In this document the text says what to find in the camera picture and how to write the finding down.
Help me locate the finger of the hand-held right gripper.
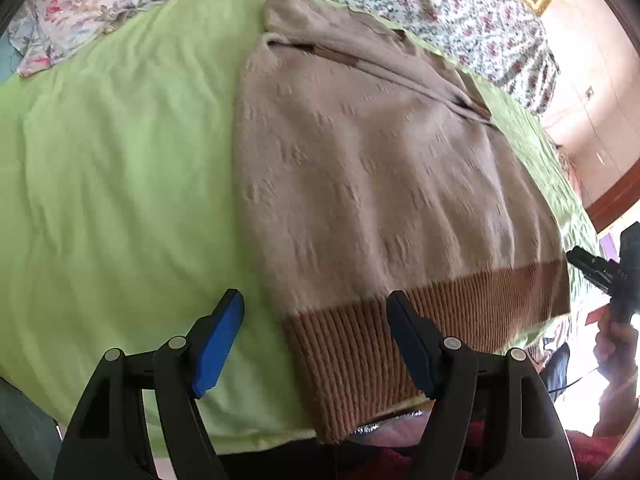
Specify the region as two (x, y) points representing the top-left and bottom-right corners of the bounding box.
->
(566, 246), (622, 295)

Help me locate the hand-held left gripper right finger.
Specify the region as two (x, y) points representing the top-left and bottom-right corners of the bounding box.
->
(386, 290), (581, 480)

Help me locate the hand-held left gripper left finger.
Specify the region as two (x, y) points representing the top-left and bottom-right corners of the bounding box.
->
(52, 288), (246, 480)

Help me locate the beige knit sweater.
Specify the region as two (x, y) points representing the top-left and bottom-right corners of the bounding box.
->
(232, 0), (572, 445)

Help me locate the person's right forearm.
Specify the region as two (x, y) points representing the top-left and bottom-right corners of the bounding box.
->
(591, 371), (640, 437)

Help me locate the person's right hand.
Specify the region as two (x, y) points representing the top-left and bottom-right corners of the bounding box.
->
(593, 304), (640, 377)

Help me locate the brown wooden trim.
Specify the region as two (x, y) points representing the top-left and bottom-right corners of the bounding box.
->
(584, 160), (640, 222)

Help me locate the person's dark red clothing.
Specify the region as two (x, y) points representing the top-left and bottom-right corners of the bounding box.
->
(345, 419), (623, 480)

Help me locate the light green bed sheet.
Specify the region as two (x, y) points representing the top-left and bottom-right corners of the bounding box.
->
(0, 0), (601, 461)

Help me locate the small-flower print quilt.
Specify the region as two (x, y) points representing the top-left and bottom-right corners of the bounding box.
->
(200, 0), (561, 117)

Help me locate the teal floral pillow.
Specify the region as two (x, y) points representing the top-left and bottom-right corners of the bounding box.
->
(0, 30), (23, 86)

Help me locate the pink floral ruffled pillow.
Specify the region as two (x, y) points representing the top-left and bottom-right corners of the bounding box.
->
(7, 0), (261, 79)

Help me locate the thin black cable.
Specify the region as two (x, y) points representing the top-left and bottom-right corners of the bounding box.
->
(546, 364), (602, 396)

